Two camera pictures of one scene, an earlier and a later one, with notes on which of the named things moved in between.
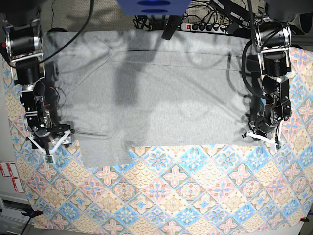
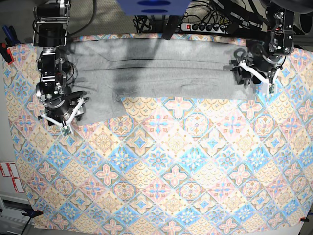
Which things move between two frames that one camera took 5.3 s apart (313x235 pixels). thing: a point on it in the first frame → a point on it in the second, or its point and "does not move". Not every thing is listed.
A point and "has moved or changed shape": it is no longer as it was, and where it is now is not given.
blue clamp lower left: (30, 213) does not move
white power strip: (204, 28) does not move
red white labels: (9, 170) does not move
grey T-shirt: (121, 89) has moved or changed shape
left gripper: (46, 131) → (59, 109)
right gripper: (264, 123) → (261, 62)
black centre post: (172, 24) does not move
